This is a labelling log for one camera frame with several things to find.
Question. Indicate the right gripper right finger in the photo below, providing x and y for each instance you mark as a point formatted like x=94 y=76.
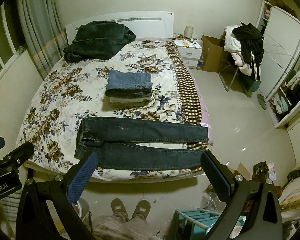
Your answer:
x=263 y=220

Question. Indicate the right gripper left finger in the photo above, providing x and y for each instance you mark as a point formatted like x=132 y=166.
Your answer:
x=34 y=220

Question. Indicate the dark blue jeans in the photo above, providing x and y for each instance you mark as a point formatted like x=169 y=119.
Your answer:
x=122 y=144

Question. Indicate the teal plastic rack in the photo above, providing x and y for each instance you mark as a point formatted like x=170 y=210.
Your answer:
x=194 y=224

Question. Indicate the left grey shoe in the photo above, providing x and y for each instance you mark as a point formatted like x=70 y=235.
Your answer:
x=119 y=209

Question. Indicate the grey shoe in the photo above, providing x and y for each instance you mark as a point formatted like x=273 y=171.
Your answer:
x=142 y=209
x=119 y=209

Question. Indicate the right grey shoe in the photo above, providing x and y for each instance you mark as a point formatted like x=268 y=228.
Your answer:
x=142 y=209

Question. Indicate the grey slippers on floor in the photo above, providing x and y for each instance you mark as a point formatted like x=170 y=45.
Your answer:
x=261 y=101

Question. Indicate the olive folded pants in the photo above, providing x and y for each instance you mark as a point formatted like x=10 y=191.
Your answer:
x=127 y=100

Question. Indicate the green striped curtain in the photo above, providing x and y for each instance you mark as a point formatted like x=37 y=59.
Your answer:
x=43 y=33

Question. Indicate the white sliding wardrobe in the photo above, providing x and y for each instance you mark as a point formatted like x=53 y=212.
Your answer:
x=280 y=68

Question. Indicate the dark green folded blanket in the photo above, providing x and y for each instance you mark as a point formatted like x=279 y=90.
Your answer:
x=100 y=40

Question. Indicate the plastic water bottle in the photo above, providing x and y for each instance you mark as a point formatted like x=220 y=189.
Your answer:
x=200 y=63

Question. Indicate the brown cardboard box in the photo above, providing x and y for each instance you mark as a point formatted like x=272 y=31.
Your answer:
x=214 y=56

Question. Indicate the floral bed blanket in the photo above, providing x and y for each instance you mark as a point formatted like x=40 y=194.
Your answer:
x=73 y=91

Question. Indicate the black garment on chair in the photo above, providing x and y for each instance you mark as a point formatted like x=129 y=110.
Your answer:
x=252 y=50

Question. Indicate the chair with clothes pile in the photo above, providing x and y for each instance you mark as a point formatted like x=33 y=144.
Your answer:
x=233 y=46

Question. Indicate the white nightstand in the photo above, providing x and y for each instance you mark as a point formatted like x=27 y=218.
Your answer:
x=190 y=52

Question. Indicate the cream table lamp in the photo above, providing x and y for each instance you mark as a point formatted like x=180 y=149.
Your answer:
x=188 y=32

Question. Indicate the white bed headboard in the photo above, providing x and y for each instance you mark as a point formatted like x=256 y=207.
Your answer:
x=144 y=24

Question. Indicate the window with white frame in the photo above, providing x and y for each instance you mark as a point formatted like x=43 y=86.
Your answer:
x=12 y=40

